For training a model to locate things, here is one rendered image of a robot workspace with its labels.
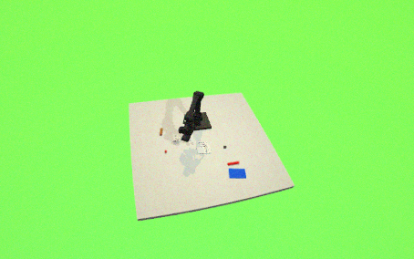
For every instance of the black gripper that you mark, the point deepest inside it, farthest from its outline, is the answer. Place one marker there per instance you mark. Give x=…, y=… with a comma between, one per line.
x=187, y=137

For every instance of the blue flat plate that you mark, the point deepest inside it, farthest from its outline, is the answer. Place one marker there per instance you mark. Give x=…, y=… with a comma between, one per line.
x=237, y=173

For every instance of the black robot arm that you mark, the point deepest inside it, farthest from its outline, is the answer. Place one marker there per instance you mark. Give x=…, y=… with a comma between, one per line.
x=193, y=115

